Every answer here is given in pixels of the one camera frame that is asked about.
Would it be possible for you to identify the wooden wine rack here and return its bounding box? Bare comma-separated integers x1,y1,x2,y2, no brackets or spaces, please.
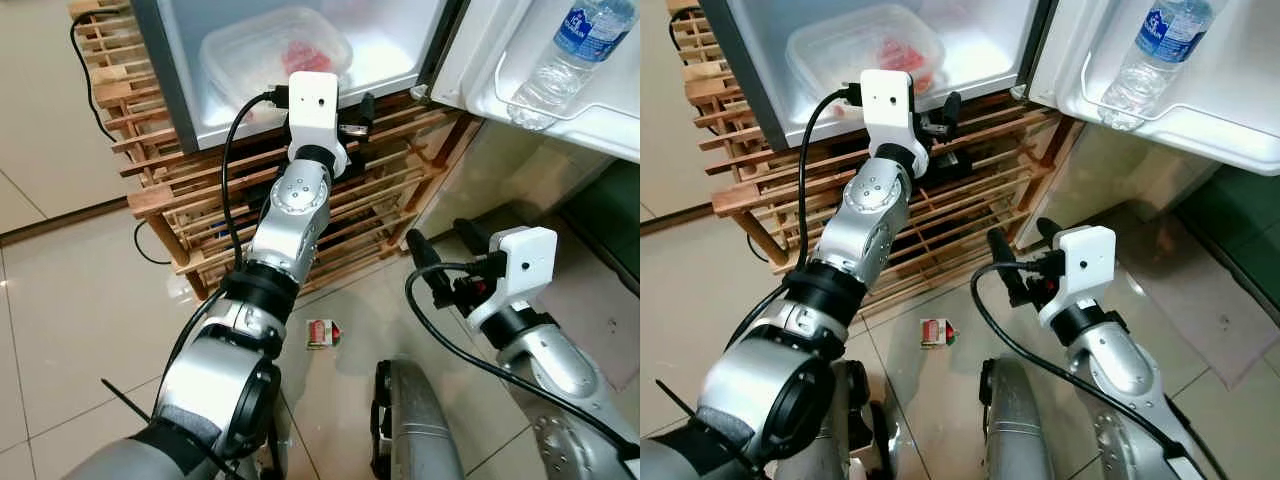
664,0,1087,323
67,0,483,303

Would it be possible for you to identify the silver robot right leg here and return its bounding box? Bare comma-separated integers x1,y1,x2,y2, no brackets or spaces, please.
369,357,467,480
978,354,1057,480

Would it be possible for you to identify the grey steel fridge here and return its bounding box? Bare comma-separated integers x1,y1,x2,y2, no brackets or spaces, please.
700,0,1063,152
130,0,473,154

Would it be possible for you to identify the clear plastic food container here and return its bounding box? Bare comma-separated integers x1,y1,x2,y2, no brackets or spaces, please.
784,2,947,103
199,7,354,113

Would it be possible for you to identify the beige kitchen base cabinet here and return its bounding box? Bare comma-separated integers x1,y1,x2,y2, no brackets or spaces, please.
0,0,133,247
640,0,723,237

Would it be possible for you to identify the silver robot leg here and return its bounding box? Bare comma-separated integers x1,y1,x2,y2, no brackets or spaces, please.
780,358,903,480
978,354,1057,480
255,385,293,480
369,357,467,480

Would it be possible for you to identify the pink floor mat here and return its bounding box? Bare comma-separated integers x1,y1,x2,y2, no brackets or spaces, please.
1108,208,1280,393
540,214,641,393

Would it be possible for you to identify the clear plastic water bottle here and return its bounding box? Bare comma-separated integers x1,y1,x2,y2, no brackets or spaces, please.
1096,0,1217,132
507,0,640,132

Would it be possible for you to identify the white side cabinet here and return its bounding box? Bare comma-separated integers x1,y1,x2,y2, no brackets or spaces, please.
1014,124,1223,253
408,118,593,239

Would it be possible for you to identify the green glass door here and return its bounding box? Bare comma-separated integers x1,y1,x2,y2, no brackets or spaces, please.
558,160,641,289
1174,164,1280,303

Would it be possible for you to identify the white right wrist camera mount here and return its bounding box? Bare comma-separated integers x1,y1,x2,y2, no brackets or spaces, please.
1036,225,1117,327
466,226,559,332

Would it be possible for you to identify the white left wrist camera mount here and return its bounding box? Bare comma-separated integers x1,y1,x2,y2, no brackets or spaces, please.
284,72,352,180
859,69,932,180

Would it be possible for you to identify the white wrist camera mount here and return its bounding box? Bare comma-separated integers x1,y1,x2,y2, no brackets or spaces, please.
284,72,352,180
859,69,932,180
1036,225,1117,327
466,226,559,332

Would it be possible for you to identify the steel fridge door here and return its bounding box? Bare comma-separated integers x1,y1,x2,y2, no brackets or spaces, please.
1024,0,1280,177
430,0,641,165

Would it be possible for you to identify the silver robot left leg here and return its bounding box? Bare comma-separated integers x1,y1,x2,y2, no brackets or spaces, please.
780,358,903,480
255,385,293,480

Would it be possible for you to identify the red white milk carton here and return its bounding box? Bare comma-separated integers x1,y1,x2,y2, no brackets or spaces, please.
304,317,344,352
919,316,957,350

